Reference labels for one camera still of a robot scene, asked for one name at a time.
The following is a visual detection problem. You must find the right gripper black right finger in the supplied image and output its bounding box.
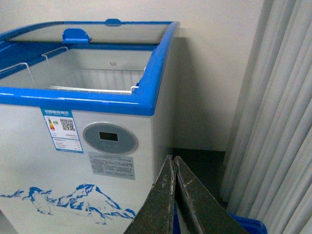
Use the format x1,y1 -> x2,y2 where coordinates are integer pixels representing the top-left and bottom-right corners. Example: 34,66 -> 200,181
174,156 -> 247,234

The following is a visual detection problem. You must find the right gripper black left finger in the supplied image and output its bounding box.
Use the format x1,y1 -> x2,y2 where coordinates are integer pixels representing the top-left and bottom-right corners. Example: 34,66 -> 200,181
125,155 -> 176,234

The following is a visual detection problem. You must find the glass sliding lid blue handle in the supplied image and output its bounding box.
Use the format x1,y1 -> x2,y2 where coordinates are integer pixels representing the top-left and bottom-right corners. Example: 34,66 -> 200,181
0,19 -> 174,44

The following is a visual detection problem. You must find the blue plastic shopping basket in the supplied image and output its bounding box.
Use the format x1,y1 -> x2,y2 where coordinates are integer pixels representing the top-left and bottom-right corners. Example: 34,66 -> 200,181
173,210 -> 268,234

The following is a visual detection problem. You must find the white pleated curtain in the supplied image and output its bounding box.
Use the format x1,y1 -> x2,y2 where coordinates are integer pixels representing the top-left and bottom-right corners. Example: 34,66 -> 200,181
220,0 -> 312,234

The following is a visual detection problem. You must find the white chest freezer blue rim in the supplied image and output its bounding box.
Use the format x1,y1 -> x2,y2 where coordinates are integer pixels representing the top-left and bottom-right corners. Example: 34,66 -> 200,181
0,21 -> 179,234

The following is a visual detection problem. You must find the white wire freezer basket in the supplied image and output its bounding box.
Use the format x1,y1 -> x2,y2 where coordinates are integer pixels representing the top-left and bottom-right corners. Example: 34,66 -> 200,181
0,46 -> 152,95

